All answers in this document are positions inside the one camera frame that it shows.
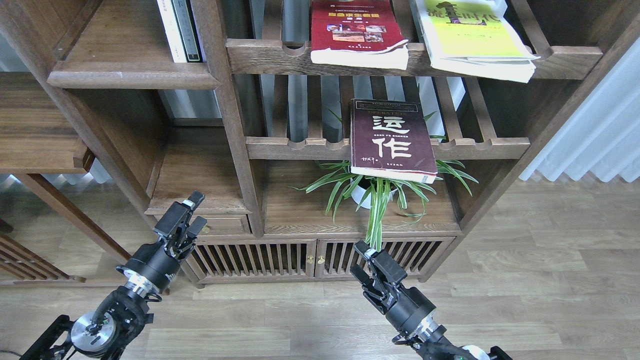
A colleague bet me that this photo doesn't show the wooden side table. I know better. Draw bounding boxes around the wooden side table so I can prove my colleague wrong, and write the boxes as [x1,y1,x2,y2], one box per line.
[0,71,130,286]

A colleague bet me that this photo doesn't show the white upright book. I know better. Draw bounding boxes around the white upright book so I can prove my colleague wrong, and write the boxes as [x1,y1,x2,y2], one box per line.
[157,0,188,63]

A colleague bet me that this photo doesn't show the maroon book white characters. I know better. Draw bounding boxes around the maroon book white characters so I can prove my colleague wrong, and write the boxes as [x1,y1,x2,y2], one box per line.
[350,99,438,184]

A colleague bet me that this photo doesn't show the red book on shelf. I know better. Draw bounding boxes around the red book on shelf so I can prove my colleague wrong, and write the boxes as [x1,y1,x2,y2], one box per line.
[310,0,409,70]

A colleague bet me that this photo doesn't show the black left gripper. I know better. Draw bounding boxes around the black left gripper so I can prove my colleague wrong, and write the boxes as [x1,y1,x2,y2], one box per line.
[116,191,207,295]

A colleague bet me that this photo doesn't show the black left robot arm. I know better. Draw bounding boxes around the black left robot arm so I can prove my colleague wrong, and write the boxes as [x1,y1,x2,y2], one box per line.
[22,191,207,360]

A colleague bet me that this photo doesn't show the dark wooden bookshelf cabinet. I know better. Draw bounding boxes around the dark wooden bookshelf cabinet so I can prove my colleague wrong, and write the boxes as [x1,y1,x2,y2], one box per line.
[1,0,639,285]

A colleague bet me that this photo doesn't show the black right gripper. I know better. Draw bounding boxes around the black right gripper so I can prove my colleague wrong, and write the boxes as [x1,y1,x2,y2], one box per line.
[350,240,441,343]

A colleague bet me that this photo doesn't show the dark green upright book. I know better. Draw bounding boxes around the dark green upright book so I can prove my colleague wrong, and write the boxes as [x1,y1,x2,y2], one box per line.
[171,0,204,63]

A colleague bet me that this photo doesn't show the white curtain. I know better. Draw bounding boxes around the white curtain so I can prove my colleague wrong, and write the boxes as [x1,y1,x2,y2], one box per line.
[519,40,640,182]

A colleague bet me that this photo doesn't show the green spider plant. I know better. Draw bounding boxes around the green spider plant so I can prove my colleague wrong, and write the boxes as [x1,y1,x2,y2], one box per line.
[290,107,479,252]

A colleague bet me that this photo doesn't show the brass cabinet door knobs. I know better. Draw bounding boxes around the brass cabinet door knobs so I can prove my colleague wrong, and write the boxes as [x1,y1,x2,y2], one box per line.
[306,255,326,265]

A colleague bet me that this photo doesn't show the yellow-green book on shelf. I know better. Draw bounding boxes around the yellow-green book on shelf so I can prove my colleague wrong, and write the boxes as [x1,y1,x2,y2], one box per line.
[414,0,537,84]

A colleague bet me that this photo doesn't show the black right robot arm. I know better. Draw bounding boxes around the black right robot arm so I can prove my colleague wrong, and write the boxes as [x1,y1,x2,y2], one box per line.
[350,241,511,360]

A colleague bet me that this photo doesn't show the white plant pot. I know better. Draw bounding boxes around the white plant pot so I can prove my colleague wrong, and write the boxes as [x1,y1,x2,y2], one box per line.
[350,181,398,210]

